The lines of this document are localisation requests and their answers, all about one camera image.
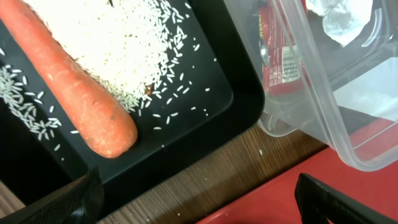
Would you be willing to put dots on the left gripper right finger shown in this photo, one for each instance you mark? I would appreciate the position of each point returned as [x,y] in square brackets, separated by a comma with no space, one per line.
[319,203]

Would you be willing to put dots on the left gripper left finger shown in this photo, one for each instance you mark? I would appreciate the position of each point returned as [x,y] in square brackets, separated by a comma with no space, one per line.
[77,202]

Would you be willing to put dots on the orange carrot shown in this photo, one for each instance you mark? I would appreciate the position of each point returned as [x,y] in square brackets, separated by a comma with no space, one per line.
[102,122]

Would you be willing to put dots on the white rice pile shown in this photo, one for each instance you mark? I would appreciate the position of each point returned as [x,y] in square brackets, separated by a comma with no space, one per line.
[130,48]

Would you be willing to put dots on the red snack wrapper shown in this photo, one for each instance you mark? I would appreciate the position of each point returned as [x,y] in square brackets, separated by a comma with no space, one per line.
[282,68]

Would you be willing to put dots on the white napkin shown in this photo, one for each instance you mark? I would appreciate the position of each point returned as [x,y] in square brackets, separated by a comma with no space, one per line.
[342,20]

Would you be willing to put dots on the clear plastic waste bin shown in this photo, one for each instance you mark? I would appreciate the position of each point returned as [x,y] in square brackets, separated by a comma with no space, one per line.
[350,97]

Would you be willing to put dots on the black food waste tray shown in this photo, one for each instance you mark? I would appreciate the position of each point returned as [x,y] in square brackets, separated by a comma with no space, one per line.
[215,96]

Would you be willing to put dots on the red serving tray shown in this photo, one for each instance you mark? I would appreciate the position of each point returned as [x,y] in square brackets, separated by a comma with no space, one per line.
[274,201]

